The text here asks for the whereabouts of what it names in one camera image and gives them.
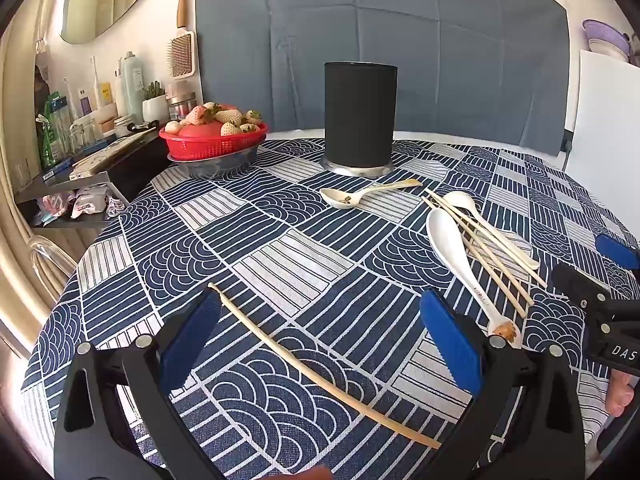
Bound grey-blue backdrop cloth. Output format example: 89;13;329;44
192;0;571;158

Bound metal bowl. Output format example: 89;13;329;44
167;142;261;180

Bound purple colander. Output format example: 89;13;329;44
582;18;632;56

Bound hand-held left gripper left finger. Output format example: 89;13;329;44
52;290;226;480

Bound black side shelf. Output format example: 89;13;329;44
14;126;173;232

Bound person's right hand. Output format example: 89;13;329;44
604;370;640;418

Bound white electric toothbrush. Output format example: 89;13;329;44
89;55;104;109

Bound clear plastic chair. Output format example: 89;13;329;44
27;234;77;292

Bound green packets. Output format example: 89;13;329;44
41;91;70;170

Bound pale green spray bottle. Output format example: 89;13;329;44
123;51;146;122

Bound snack packets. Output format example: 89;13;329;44
41;184;125;222

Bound black cylindrical utensil holder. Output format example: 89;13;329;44
320;61;399;178

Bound small white ceramic spoon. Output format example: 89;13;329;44
443;190;541;270

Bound red apple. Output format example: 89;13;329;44
178;121;226;137

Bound wooden paddle hairbrush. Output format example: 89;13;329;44
167;0;197;79

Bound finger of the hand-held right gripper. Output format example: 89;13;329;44
594;233;640;272
551;263;614;312

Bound white bowl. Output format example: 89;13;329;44
587;40;629;64

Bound white board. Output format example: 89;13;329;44
562;49;640;173

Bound blue white patterned tablecloth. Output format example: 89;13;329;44
20;136;640;480

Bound cream printed ceramic spoon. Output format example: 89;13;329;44
319;179;424;210

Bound pink-lid glass jar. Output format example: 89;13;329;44
166;82;199;122

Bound pile of white strawberries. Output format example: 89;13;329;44
164;102;264;137

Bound large white ceramic spoon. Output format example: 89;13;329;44
426;208;524;349

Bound red plastic basket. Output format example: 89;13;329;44
159;121;270;163

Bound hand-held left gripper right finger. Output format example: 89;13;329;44
420;289;587;480

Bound potted succulent plant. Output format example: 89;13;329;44
142;81;168;124

